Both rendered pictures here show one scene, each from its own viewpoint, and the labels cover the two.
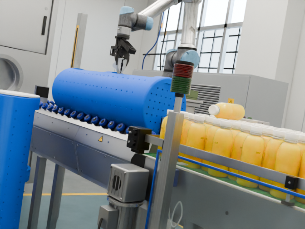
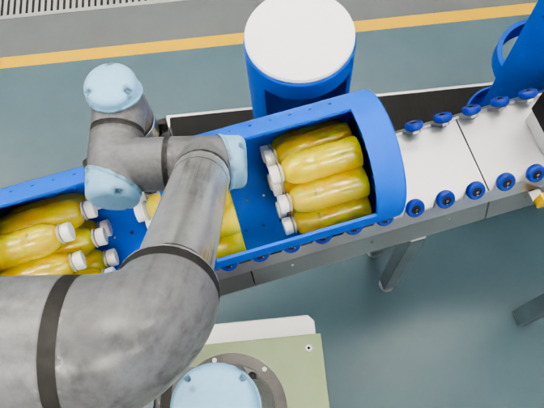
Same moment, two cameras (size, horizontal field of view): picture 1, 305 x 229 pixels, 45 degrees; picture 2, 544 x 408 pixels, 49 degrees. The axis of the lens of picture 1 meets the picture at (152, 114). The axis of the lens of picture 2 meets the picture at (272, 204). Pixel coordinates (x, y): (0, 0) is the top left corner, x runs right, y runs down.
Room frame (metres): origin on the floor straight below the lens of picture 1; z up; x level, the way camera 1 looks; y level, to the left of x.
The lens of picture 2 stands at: (2.45, -0.07, 2.27)
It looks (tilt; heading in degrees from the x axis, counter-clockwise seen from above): 68 degrees down; 123
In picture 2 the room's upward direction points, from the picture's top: 7 degrees counter-clockwise
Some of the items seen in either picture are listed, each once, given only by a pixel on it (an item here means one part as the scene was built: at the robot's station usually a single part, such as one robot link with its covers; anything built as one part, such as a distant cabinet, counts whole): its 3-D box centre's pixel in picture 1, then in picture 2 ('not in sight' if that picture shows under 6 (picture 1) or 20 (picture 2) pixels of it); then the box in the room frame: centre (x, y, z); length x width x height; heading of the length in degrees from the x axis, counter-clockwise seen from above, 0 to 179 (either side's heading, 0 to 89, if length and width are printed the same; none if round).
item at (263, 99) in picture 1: (185, 136); not in sight; (4.23, -0.42, 0.72); 2.15 x 0.54 x 1.45; 32
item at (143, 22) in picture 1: (141, 22); (126, 165); (2.09, 0.14, 1.53); 0.11 x 0.11 x 0.08; 27
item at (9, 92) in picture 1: (14, 93); (299, 35); (2.05, 0.78, 1.03); 0.28 x 0.28 x 0.01
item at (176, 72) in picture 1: (183, 71); not in sight; (1.17, -0.07, 1.23); 0.06 x 0.06 x 0.04
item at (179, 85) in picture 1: (180, 85); not in sight; (1.17, -0.07, 1.18); 0.06 x 0.06 x 0.05
